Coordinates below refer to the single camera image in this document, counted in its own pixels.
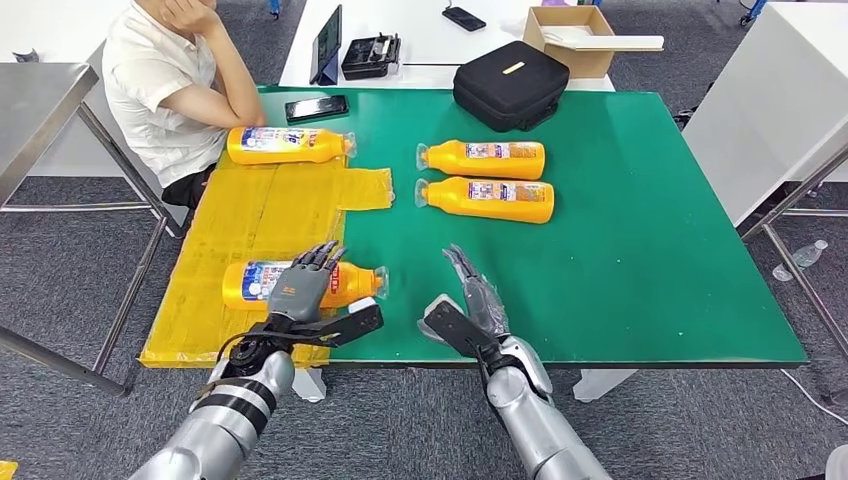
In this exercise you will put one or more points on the black smartphone, glossy screen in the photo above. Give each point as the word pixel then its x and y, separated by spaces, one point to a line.
pixel 316 109

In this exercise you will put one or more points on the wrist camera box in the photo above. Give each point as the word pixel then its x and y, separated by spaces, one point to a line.
pixel 450 324
pixel 358 321

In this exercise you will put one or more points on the small dark grey object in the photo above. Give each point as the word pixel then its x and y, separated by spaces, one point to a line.
pixel 25 56

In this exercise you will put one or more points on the white desk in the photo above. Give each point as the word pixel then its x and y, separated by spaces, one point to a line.
pixel 762 99

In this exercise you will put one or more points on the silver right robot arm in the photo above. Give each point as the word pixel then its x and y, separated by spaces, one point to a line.
pixel 530 411

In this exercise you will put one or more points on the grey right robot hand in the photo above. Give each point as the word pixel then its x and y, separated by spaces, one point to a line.
pixel 484 305

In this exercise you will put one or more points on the tablet in blue case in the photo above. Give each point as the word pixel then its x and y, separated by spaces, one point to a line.
pixel 326 48

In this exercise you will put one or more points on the person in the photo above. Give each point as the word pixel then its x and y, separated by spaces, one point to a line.
pixel 146 93

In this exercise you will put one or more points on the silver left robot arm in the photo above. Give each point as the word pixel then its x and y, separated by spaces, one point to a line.
pixel 232 411

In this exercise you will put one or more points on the black zip carry case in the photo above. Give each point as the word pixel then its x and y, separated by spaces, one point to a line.
pixel 510 87

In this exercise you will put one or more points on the yellow taped plastic mat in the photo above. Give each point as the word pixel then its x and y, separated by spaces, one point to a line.
pixel 252 218

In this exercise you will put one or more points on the clear plastic water bottle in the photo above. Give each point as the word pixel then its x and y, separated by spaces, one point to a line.
pixel 805 257

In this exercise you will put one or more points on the black device tray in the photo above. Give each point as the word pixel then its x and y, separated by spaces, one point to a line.
pixel 368 60

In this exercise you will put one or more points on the white table leg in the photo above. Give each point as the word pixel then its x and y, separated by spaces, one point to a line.
pixel 599 384
pixel 310 385

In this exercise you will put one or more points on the person's right hand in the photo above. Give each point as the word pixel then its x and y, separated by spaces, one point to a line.
pixel 192 14

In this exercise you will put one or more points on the metal table frame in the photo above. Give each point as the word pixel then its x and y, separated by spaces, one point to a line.
pixel 795 276

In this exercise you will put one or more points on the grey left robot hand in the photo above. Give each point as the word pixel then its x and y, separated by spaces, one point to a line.
pixel 301 291

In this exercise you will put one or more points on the yellow scrap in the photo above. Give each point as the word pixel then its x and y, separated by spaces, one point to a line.
pixel 6 472

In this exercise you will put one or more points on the blue chair base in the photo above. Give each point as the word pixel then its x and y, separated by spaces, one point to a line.
pixel 752 8

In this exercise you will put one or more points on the orange detergent bottle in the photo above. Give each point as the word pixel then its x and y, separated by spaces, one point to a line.
pixel 248 286
pixel 285 146
pixel 447 160
pixel 454 200

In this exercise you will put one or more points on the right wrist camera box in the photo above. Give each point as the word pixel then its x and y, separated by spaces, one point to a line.
pixel 450 324

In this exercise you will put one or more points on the black smartphone, matte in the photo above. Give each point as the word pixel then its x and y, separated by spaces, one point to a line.
pixel 464 18

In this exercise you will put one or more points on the stainless steel table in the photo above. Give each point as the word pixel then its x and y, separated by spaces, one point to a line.
pixel 33 99

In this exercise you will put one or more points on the brown cardboard box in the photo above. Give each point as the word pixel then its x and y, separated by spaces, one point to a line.
pixel 583 64

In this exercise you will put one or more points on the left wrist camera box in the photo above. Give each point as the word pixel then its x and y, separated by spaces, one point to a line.
pixel 358 321

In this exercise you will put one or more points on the white foam board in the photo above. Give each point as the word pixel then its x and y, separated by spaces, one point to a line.
pixel 623 43

